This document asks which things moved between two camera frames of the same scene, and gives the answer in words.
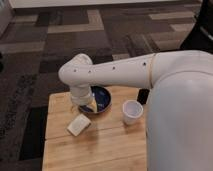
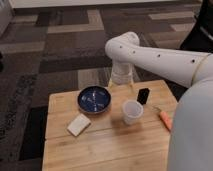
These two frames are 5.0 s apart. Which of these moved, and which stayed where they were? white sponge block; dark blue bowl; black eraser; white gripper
Moved: white gripper
Stayed: white sponge block; black eraser; dark blue bowl
